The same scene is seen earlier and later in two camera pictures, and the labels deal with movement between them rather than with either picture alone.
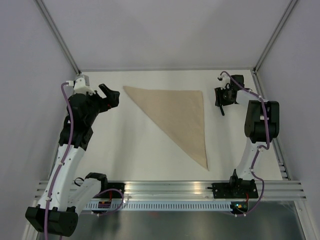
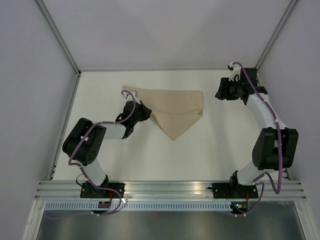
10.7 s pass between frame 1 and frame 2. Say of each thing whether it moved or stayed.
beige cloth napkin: moved
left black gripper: moved
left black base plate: stayed
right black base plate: stayed
